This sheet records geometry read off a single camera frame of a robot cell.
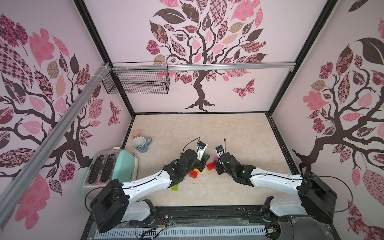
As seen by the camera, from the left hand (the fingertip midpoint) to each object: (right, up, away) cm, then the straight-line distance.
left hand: (205, 157), depth 80 cm
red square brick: (-7, -11, +5) cm, 14 cm away
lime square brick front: (-17, -17, +1) cm, 24 cm away
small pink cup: (-45, +12, +15) cm, 49 cm away
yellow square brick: (-5, -5, -9) cm, 11 cm away
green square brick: (0, +3, -4) cm, 5 cm away
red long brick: (+4, -6, +6) cm, 9 cm away
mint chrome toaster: (-51, -3, -6) cm, 51 cm away
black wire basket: (-58, +48, +22) cm, 78 cm away
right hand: (+6, -3, +6) cm, 9 cm away
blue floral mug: (-39, +6, +10) cm, 41 cm away
